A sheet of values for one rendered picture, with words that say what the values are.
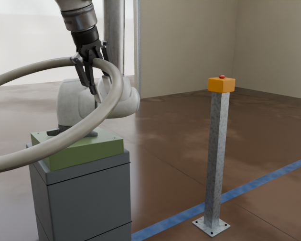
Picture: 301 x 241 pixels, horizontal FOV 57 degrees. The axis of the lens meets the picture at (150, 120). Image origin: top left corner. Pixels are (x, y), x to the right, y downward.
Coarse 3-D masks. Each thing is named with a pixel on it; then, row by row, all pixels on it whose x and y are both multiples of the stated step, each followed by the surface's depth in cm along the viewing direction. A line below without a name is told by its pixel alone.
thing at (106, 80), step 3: (102, 75) 90; (102, 78) 90; (105, 78) 89; (108, 78) 88; (105, 81) 90; (108, 81) 89; (105, 84) 91; (108, 84) 90; (105, 87) 92; (108, 87) 90; (108, 90) 92
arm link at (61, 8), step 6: (54, 0) 72; (60, 0) 70; (66, 0) 69; (72, 0) 69; (78, 0) 70; (84, 0) 71; (90, 0) 73; (60, 6) 71; (66, 6) 70; (72, 6) 70; (78, 6) 71; (84, 6) 72
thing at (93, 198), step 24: (48, 168) 117; (72, 168) 120; (96, 168) 126; (120, 168) 134; (48, 192) 116; (72, 192) 122; (96, 192) 129; (120, 192) 137; (48, 216) 123; (72, 216) 125; (96, 216) 133; (120, 216) 141; (48, 240) 134; (72, 240) 128; (96, 240) 136; (120, 240) 145
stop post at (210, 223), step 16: (208, 80) 175; (224, 80) 167; (224, 96) 173; (224, 112) 177; (224, 128) 181; (224, 144) 185; (208, 160) 190; (208, 176) 193; (208, 192) 196; (208, 208) 198; (208, 224) 201; (224, 224) 204
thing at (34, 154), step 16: (32, 64) 88; (48, 64) 88; (64, 64) 88; (96, 64) 81; (112, 64) 77; (0, 80) 85; (112, 80) 70; (112, 96) 62; (96, 112) 58; (80, 128) 55; (48, 144) 52; (64, 144) 53; (0, 160) 51; (16, 160) 51; (32, 160) 52
